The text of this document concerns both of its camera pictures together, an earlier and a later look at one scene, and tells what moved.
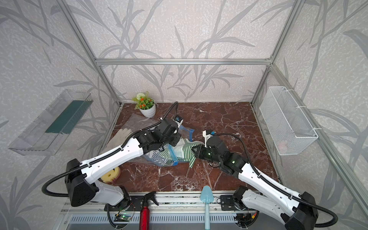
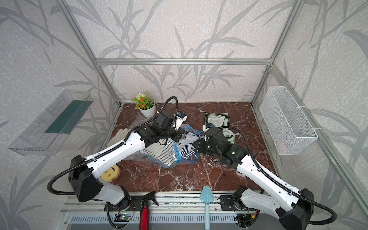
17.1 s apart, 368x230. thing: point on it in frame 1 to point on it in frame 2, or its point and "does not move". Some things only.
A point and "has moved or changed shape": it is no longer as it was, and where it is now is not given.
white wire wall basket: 288,130 does not move
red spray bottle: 144,213 does not move
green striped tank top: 179,150 to 221,120
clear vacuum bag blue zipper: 168,155 has moved or changed shape
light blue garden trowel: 207,195 does not move
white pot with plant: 146,105 does not move
